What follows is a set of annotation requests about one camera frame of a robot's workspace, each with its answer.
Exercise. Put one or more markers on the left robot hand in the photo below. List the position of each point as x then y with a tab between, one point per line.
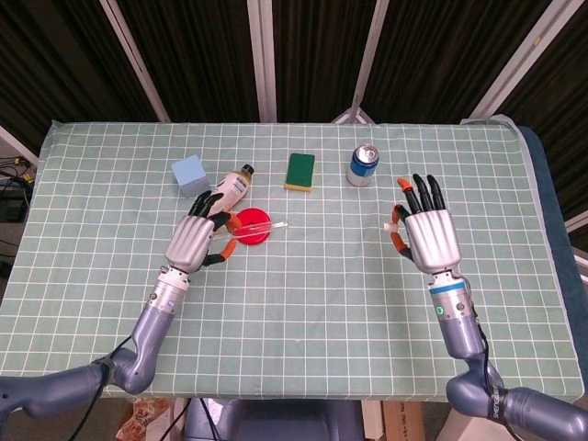
190	241

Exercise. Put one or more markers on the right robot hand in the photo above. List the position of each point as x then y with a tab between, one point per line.
432	239

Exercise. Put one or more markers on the white rubber stopper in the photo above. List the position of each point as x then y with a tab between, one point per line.
389	226

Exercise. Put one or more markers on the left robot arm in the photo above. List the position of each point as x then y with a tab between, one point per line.
151	326

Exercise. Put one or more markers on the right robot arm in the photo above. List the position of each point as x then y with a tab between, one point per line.
459	331

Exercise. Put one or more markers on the light blue foam cube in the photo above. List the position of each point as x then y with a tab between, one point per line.
190	177

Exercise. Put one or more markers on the red plastic disc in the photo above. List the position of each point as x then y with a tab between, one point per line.
252	214

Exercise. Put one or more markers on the orange juice plastic bottle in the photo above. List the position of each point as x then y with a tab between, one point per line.
235	184

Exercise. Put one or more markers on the blue and white soda can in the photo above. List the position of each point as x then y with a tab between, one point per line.
363	167

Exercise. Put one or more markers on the dark blue padded table edge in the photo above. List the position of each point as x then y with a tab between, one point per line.
558	206

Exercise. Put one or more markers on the green and yellow sponge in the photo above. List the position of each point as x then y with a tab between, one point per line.
301	170

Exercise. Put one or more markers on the green checked tablecloth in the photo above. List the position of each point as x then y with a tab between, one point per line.
312	298

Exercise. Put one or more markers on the black equipment box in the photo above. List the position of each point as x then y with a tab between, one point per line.
11	206

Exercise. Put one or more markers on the brown cardboard box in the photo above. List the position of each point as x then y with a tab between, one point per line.
413	422

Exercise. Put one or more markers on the printed snack bag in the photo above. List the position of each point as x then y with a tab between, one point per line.
142	420

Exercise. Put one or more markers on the black pleated curtain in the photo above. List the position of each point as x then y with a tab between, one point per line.
202	50

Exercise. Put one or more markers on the grey robot torso base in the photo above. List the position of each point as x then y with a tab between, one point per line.
285	422

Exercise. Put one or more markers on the white partition frame post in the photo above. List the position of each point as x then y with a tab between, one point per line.
138	64
514	64
18	143
263	59
369	59

